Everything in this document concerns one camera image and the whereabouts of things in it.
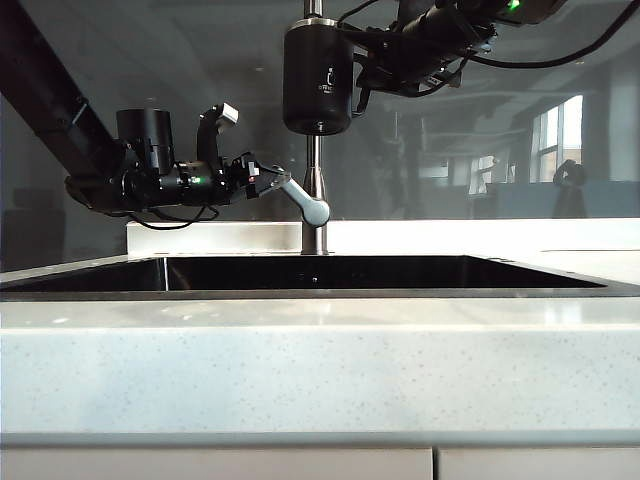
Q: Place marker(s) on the stainless steel faucet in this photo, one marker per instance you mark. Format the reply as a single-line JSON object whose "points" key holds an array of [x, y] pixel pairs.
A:
{"points": [[314, 160]]}

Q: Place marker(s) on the black steel-rimmed office mug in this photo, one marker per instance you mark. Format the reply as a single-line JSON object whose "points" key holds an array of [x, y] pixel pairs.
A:
{"points": [[315, 75]]}

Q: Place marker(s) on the black sink basin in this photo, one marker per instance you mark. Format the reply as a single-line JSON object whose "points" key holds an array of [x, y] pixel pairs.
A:
{"points": [[350, 275]]}

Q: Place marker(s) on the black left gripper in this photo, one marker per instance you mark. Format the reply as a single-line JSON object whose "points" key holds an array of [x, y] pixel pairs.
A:
{"points": [[239, 177]]}

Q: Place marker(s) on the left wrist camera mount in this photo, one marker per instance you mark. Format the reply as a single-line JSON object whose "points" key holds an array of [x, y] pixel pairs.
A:
{"points": [[207, 135]]}

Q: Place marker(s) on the wide beige cabinet door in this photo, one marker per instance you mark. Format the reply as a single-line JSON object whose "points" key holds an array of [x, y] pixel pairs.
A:
{"points": [[200, 465]]}

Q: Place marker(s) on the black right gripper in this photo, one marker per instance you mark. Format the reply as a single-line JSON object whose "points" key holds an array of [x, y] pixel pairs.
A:
{"points": [[425, 50]]}

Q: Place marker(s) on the narrow beige cabinet door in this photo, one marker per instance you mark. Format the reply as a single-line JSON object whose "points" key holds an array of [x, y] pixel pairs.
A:
{"points": [[540, 465]]}

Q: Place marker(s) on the white raised counter ledge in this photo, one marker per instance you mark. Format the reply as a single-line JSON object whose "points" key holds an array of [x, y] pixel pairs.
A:
{"points": [[210, 237]]}

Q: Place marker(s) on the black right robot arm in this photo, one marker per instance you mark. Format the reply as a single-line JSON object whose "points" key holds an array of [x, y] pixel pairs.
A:
{"points": [[530, 10]]}

